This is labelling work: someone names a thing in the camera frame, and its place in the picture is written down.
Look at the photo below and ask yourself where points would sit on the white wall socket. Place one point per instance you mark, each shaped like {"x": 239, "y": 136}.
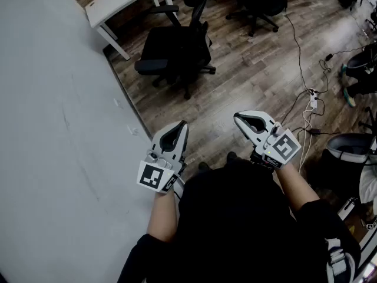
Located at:
{"x": 133, "y": 130}
{"x": 118, "y": 103}

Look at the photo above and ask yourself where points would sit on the person in black shirt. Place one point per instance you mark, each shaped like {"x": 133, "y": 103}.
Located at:
{"x": 235, "y": 231}

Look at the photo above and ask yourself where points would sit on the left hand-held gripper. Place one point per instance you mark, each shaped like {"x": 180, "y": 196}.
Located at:
{"x": 153, "y": 177}

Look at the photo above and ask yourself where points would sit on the black power adaptor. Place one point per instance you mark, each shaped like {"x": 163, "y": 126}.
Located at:
{"x": 328, "y": 57}

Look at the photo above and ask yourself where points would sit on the person's right black shoe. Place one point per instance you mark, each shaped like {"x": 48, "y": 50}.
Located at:
{"x": 231, "y": 156}

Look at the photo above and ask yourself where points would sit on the person's left black shoe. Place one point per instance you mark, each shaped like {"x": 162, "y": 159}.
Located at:
{"x": 204, "y": 166}

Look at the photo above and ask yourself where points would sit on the person's left forearm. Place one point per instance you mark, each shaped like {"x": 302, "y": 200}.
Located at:
{"x": 163, "y": 217}

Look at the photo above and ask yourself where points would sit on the grey round bin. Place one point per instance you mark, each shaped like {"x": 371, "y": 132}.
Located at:
{"x": 350, "y": 146}

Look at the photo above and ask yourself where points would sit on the white power strip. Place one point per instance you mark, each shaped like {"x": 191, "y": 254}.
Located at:
{"x": 312, "y": 100}

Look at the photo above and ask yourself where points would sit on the black swivel chair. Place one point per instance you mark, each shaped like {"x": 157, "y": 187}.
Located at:
{"x": 259, "y": 1}

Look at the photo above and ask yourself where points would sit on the black office chair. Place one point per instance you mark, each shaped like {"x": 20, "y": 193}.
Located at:
{"x": 176, "y": 49}

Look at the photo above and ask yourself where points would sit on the person's black shoe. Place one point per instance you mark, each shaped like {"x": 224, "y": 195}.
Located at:
{"x": 204, "y": 166}
{"x": 231, "y": 156}

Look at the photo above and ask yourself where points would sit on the person's right forearm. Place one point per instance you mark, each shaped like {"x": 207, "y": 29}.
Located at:
{"x": 297, "y": 187}

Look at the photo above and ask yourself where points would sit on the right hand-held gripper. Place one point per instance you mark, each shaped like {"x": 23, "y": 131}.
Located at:
{"x": 282, "y": 147}

